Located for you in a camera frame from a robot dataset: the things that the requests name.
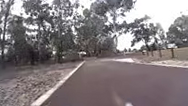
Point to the white vehicle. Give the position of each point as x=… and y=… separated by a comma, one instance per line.
x=171, y=46

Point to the dark red asphalt path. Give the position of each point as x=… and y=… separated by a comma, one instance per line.
x=112, y=84

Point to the wood of tall trees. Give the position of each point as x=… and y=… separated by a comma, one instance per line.
x=63, y=32

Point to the dry dirt verge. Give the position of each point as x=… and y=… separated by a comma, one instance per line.
x=183, y=59

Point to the leaf-strewn dirt verge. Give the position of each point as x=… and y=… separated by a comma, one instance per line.
x=15, y=90

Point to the pale concrete kerb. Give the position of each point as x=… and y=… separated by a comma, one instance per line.
x=43, y=99
x=170, y=65

